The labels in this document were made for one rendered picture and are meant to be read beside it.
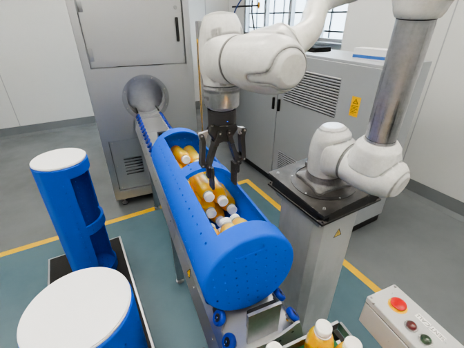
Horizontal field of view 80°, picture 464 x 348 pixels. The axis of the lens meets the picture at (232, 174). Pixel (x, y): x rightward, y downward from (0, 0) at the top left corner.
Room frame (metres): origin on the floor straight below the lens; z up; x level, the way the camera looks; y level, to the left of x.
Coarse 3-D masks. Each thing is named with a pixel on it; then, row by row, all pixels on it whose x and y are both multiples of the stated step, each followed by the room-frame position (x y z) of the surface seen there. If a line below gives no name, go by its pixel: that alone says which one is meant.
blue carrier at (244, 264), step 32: (160, 160) 1.10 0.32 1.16; (192, 192) 0.77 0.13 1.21; (192, 224) 0.65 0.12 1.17; (256, 224) 0.58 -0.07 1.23; (192, 256) 0.58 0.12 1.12; (224, 256) 0.50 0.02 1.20; (256, 256) 0.53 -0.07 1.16; (288, 256) 0.58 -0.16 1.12; (224, 288) 0.50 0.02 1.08; (256, 288) 0.54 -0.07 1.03
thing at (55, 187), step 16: (48, 176) 1.24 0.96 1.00; (64, 176) 1.27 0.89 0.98; (80, 176) 1.52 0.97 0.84; (48, 192) 1.24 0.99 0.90; (64, 192) 1.25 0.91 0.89; (80, 192) 1.52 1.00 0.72; (48, 208) 1.26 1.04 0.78; (64, 208) 1.25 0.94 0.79; (80, 208) 1.51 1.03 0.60; (96, 208) 1.51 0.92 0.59; (64, 224) 1.24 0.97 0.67; (80, 224) 1.26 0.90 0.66; (96, 224) 1.33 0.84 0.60; (64, 240) 1.25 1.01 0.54; (80, 240) 1.25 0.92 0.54; (96, 240) 1.52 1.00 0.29; (80, 256) 1.24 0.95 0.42; (96, 256) 1.49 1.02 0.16; (112, 256) 1.49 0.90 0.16
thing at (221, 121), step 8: (208, 112) 0.69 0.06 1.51; (216, 112) 0.67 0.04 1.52; (224, 112) 0.67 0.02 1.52; (232, 112) 0.68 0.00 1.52; (208, 120) 0.69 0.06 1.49; (216, 120) 0.67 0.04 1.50; (224, 120) 0.66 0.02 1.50; (232, 120) 0.68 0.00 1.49; (208, 128) 0.69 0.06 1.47; (216, 128) 0.68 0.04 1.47; (224, 128) 0.69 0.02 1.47; (232, 128) 0.70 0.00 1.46; (224, 136) 0.69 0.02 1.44
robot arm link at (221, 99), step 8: (208, 88) 0.67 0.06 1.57; (216, 88) 0.66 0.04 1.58; (224, 88) 0.66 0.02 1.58; (232, 88) 0.67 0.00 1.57; (208, 96) 0.67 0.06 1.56; (216, 96) 0.66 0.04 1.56; (224, 96) 0.66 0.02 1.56; (232, 96) 0.67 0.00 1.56; (208, 104) 0.67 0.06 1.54; (216, 104) 0.66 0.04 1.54; (224, 104) 0.66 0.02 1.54; (232, 104) 0.67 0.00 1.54
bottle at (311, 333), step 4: (312, 328) 0.40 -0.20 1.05; (308, 332) 0.40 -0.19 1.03; (312, 332) 0.39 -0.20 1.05; (308, 336) 0.39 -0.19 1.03; (312, 336) 0.39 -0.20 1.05; (316, 336) 0.38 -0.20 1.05; (332, 336) 0.38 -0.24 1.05; (308, 340) 0.39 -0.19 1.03; (312, 340) 0.38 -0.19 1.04; (316, 340) 0.37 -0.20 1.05; (320, 340) 0.37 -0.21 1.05; (324, 340) 0.37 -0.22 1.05; (328, 340) 0.37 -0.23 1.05; (332, 340) 0.38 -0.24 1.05; (304, 344) 0.40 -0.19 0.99; (308, 344) 0.38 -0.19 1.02; (312, 344) 0.37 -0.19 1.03; (316, 344) 0.37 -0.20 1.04; (320, 344) 0.37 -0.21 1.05; (324, 344) 0.37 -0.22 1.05; (328, 344) 0.37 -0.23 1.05; (332, 344) 0.37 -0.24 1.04
